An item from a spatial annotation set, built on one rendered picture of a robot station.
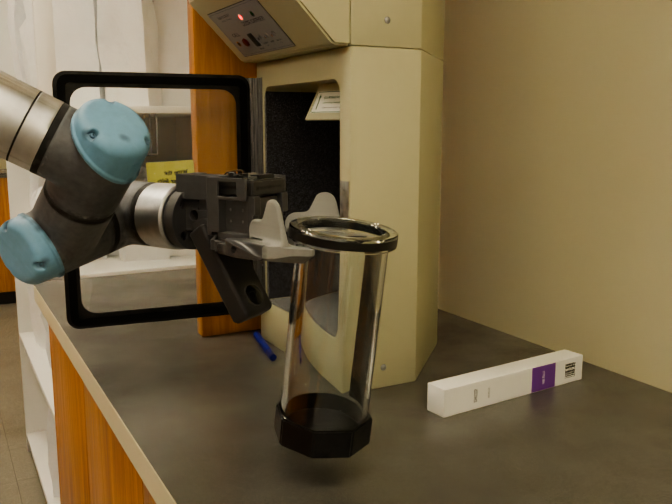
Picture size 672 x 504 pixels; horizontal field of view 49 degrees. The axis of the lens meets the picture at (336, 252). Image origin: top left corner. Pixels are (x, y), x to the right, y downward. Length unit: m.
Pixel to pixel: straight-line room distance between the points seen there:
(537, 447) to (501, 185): 0.62
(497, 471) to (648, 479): 0.16
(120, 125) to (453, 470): 0.50
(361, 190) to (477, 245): 0.51
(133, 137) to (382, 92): 0.40
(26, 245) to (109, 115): 0.17
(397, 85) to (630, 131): 0.37
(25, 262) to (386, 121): 0.49
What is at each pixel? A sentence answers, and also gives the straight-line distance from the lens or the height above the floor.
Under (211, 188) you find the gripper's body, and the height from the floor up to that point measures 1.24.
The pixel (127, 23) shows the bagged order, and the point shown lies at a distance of 2.21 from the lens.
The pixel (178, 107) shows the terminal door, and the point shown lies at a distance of 1.23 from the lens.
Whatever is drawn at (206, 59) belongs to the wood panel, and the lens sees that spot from 1.30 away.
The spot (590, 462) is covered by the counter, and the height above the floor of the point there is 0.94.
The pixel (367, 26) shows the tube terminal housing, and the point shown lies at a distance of 1.01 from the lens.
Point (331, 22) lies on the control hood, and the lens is 0.98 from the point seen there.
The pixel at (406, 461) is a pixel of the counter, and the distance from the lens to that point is 0.86.
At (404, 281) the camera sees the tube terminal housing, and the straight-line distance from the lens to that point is 1.06.
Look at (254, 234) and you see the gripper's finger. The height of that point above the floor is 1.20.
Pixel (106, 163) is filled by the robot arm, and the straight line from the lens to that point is 0.73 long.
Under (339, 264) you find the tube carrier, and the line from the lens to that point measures 0.70.
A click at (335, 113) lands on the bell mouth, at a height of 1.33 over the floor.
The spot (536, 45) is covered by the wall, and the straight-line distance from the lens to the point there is 1.35.
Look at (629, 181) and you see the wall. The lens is 1.20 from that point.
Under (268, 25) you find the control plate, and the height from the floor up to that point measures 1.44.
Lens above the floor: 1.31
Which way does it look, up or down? 10 degrees down
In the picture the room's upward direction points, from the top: straight up
